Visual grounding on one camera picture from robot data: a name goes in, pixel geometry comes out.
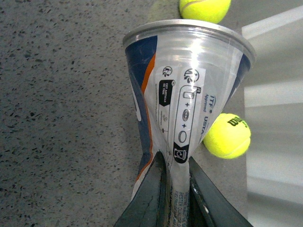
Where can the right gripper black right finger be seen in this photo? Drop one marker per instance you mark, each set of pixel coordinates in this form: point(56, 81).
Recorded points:
point(208, 207)

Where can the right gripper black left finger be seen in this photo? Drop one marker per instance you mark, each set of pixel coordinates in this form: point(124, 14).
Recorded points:
point(150, 205)

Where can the clear Wilson tennis ball can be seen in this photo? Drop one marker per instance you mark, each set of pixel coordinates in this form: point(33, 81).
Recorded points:
point(182, 73)

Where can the Wilson 3 tennis ball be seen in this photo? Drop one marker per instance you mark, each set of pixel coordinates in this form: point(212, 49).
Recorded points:
point(229, 137)

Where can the middle yellow tennis ball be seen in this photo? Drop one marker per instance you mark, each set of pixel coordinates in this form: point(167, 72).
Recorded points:
point(206, 10)

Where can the white pleated curtain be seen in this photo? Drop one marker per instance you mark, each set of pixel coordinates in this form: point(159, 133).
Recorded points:
point(273, 99)

